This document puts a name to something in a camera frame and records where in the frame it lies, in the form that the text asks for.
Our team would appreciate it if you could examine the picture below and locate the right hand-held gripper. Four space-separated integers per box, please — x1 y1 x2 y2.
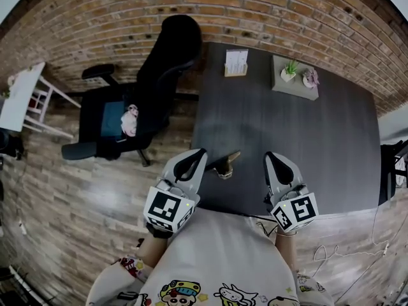
263 151 319 234

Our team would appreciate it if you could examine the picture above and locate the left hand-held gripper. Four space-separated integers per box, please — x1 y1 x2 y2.
143 148 208 234

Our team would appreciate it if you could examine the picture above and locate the small window squeegee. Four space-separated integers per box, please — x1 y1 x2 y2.
205 150 242 180

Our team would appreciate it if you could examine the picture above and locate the person's left forearm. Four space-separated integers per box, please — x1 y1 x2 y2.
138 236 170 269

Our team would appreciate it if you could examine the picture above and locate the person's right forearm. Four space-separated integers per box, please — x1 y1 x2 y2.
274 233 299 272

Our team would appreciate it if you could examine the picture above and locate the black wristband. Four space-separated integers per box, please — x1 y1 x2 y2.
145 223 175 239

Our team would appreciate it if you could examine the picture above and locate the pink plush toy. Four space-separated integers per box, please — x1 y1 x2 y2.
120 104 140 137

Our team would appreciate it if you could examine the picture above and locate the white cartoon print shirt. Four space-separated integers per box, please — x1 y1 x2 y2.
85 207 335 306

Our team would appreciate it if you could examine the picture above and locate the grey tray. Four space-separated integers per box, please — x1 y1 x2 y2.
271 55 319 101

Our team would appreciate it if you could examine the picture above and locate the black office chair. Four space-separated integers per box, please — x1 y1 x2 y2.
61 14 203 168

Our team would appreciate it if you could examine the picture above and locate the blue seat cushion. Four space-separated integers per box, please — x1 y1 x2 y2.
101 101 128 140

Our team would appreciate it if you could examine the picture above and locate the purple succulent in white pot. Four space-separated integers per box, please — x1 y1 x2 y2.
302 68 320 89

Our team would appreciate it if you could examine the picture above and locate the green plant in white pot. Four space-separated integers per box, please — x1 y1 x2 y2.
280 59 300 83

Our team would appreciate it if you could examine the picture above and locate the black mesh chair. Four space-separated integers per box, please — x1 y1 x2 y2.
379 140 408 207

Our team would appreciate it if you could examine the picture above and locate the desk calendar in wooden stand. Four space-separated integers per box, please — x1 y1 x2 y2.
224 48 249 78

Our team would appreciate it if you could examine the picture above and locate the red box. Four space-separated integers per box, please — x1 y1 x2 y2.
28 97 44 113

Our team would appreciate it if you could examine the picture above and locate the white side table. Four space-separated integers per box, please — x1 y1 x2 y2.
0 61 82 140

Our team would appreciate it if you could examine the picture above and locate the white cable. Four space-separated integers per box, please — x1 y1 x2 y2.
314 202 391 286

